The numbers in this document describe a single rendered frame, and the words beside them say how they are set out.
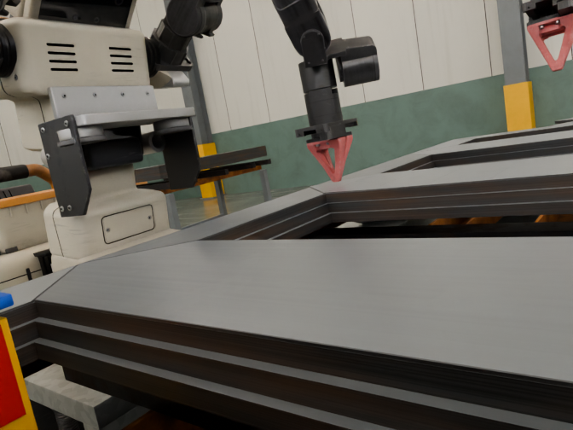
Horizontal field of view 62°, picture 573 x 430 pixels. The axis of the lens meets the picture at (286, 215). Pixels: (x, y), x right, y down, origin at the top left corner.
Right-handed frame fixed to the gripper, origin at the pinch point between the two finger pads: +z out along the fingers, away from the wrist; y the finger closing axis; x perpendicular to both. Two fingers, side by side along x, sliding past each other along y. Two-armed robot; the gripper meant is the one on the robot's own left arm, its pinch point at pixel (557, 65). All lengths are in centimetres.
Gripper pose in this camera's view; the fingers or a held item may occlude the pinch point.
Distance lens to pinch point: 88.3
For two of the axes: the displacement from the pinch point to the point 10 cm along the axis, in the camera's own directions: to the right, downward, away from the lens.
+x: -7.7, 0.8, 6.3
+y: 6.3, -0.1, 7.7
